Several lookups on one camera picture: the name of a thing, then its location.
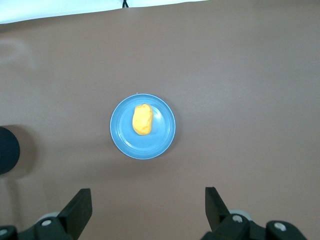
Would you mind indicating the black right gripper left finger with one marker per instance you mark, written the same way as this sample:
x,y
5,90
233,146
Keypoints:
x,y
75,212

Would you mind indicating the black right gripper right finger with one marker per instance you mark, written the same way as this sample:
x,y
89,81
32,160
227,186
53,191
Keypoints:
x,y
217,215

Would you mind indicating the yellow potato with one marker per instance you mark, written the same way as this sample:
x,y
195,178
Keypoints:
x,y
142,120

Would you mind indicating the blue round plate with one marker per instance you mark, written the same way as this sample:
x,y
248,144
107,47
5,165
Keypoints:
x,y
160,140

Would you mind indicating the brown table mat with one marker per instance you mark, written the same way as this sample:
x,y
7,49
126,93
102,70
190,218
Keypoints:
x,y
225,100

